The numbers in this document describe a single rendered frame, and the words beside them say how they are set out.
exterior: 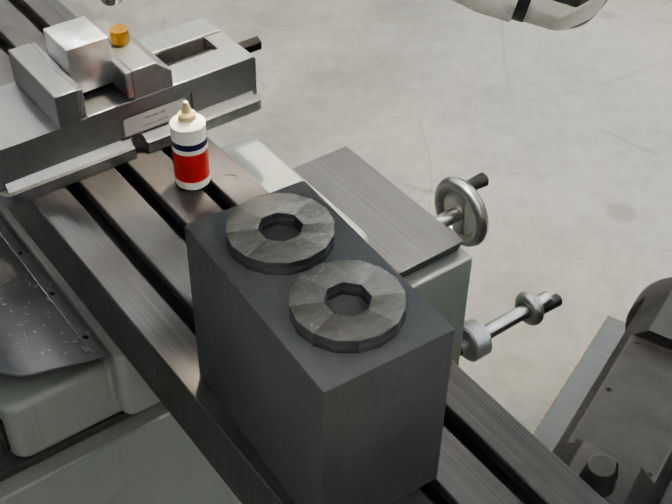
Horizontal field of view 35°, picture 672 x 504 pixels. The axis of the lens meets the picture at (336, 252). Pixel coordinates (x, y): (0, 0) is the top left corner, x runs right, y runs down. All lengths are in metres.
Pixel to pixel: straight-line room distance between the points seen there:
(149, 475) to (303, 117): 1.85
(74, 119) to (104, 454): 0.39
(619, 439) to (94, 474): 0.69
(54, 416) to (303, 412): 0.46
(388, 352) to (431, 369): 0.05
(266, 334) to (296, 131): 2.21
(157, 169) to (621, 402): 0.72
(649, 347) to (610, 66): 1.88
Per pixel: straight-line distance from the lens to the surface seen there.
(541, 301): 1.73
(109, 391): 1.24
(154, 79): 1.28
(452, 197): 1.69
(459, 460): 0.97
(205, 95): 1.33
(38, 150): 1.25
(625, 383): 1.58
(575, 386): 1.82
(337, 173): 1.59
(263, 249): 0.86
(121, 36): 1.30
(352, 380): 0.78
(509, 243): 2.68
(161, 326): 1.08
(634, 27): 3.65
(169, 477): 1.40
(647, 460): 1.50
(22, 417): 1.20
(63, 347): 1.17
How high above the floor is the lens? 1.73
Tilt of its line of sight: 41 degrees down
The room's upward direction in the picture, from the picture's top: 1 degrees clockwise
